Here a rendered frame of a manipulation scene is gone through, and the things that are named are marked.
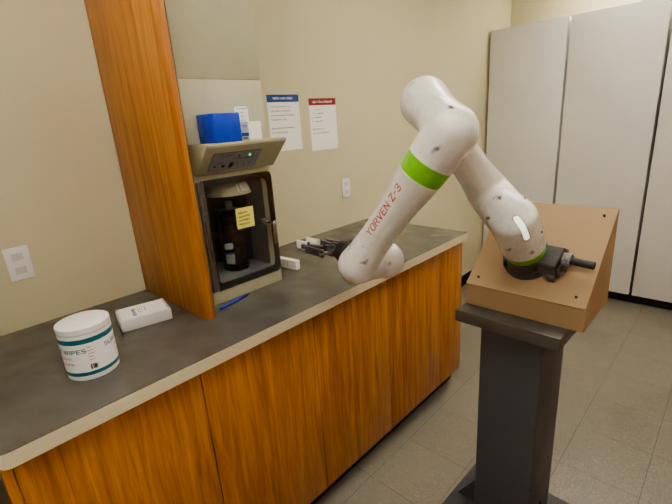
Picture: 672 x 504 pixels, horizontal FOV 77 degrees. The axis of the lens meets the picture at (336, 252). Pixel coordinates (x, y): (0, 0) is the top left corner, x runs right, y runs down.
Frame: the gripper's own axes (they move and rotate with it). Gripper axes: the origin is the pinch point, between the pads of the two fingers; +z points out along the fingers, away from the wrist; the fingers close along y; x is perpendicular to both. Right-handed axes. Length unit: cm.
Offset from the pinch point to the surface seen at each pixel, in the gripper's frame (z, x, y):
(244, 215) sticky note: 21.8, -10.2, 10.5
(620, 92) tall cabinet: -33, -47, -284
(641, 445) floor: -93, 115, -115
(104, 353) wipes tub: 7, 14, 69
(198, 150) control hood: 16.7, -35.0, 27.4
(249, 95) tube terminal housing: 23, -52, 1
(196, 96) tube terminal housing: 23, -52, 22
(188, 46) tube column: 23, -66, 22
